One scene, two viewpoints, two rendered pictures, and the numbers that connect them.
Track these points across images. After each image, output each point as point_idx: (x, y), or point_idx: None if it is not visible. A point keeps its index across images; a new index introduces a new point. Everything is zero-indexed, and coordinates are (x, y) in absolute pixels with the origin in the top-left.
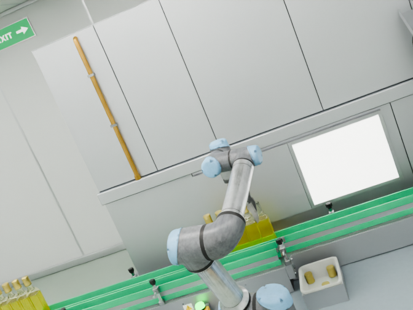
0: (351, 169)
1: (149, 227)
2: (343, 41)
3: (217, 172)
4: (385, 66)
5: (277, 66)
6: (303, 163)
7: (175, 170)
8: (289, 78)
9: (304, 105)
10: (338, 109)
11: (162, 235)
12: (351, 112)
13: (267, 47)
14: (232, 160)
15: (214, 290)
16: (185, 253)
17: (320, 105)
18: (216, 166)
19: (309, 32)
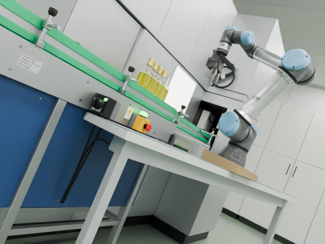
0: (178, 99)
1: (95, 28)
2: (208, 43)
3: (252, 43)
4: (205, 68)
5: (196, 24)
6: (172, 78)
7: (142, 13)
8: (193, 35)
9: (187, 53)
10: (193, 68)
11: (96, 43)
12: (193, 74)
13: (199, 13)
14: (255, 45)
15: (270, 100)
16: (310, 66)
17: (189, 59)
18: (254, 39)
19: (207, 26)
